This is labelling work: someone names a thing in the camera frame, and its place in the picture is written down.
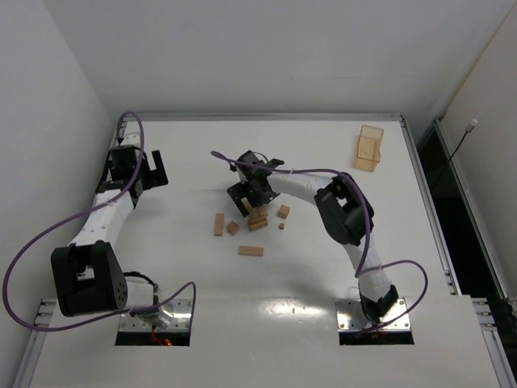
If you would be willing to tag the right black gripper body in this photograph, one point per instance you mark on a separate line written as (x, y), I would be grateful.
(241, 196)

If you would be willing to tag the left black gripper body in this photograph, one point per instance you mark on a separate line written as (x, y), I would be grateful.
(149, 175)

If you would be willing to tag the dark striped wood block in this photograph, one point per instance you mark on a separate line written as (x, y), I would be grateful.
(257, 223)

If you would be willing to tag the clear amber plastic box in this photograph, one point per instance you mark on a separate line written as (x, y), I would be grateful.
(368, 148)

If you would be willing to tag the printed light wood block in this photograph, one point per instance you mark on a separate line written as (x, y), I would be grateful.
(254, 213)

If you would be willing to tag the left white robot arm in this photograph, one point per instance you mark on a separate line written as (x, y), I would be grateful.
(87, 275)

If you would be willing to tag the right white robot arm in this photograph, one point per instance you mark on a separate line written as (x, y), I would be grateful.
(345, 212)

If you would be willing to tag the right small wood block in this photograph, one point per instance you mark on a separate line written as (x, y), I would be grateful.
(283, 211)

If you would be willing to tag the tilted small wood block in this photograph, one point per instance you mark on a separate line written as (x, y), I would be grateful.
(232, 228)

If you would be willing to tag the lower flat wood block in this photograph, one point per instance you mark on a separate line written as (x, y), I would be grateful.
(251, 251)

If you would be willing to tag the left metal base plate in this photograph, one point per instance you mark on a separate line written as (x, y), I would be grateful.
(175, 316)

